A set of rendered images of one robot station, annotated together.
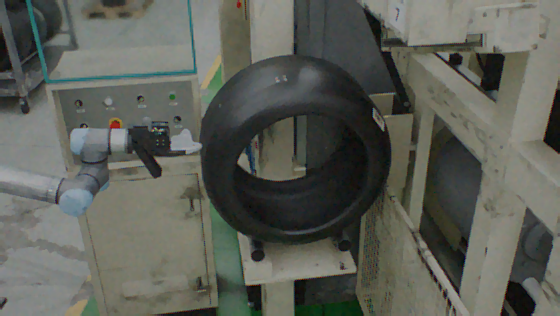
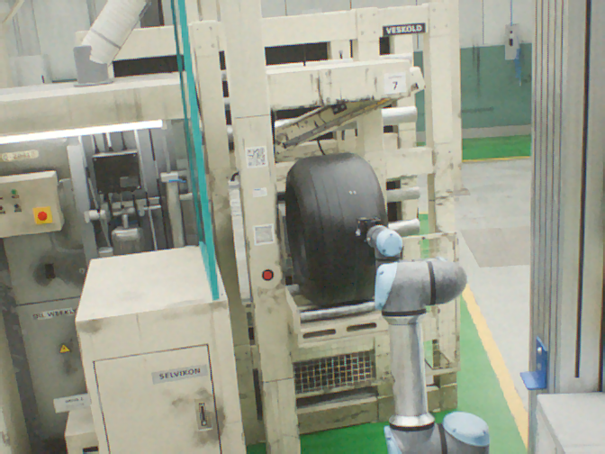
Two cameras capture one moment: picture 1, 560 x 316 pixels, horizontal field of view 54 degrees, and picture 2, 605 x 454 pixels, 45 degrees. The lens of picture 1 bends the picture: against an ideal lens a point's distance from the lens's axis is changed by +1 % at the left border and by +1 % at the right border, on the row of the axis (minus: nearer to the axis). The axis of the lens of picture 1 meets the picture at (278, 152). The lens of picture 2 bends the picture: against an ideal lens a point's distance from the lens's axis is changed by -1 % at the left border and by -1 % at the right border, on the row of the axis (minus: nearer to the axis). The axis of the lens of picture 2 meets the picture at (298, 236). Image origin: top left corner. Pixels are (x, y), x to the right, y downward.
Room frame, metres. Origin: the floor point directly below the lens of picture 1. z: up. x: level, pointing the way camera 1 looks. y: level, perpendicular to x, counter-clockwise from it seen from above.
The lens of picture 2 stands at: (1.70, 2.68, 1.96)
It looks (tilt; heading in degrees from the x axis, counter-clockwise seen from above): 16 degrees down; 269
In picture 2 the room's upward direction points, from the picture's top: 5 degrees counter-clockwise
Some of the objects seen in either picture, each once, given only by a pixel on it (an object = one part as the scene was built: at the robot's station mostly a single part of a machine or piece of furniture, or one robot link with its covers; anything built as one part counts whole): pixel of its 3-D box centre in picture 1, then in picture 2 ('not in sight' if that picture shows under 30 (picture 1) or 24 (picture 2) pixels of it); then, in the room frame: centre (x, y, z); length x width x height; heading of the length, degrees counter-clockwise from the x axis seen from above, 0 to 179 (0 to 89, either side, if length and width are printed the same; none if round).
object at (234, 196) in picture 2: not in sight; (240, 242); (1.86, 0.06, 1.19); 0.05 x 0.04 x 0.48; 99
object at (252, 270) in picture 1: (252, 238); (340, 325); (1.51, 0.10, 0.83); 0.36 x 0.09 x 0.06; 9
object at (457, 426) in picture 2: not in sight; (464, 442); (1.28, 1.04, 0.88); 0.13 x 0.12 x 0.14; 177
